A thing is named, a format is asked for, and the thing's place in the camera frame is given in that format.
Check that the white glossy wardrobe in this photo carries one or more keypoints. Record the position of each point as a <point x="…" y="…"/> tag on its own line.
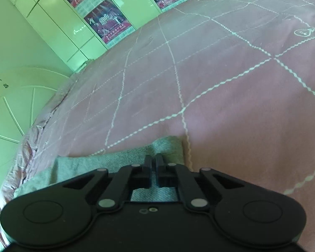
<point x="55" y="26"/>

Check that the bed with pink checked sheet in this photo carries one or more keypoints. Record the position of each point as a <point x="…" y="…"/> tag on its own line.
<point x="225" y="84"/>

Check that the white arched headboard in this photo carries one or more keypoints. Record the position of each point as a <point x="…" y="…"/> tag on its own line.
<point x="10" y="110"/>

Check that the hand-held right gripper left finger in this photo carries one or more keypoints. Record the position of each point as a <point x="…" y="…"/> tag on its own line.
<point x="147" y="164"/>

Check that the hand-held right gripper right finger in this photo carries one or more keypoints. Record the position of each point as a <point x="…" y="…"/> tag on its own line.
<point x="159" y="164"/>

